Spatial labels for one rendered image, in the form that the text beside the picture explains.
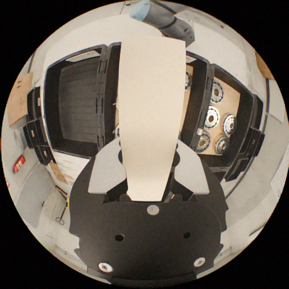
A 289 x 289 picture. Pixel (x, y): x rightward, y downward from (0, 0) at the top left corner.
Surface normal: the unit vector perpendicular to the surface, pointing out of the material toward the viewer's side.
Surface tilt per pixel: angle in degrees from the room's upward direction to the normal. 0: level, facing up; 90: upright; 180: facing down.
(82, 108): 0
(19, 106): 77
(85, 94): 0
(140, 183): 0
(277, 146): 90
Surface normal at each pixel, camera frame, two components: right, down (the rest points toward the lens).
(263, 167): -1.00, -0.04
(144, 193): 0.00, 0.50
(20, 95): 0.97, 0.16
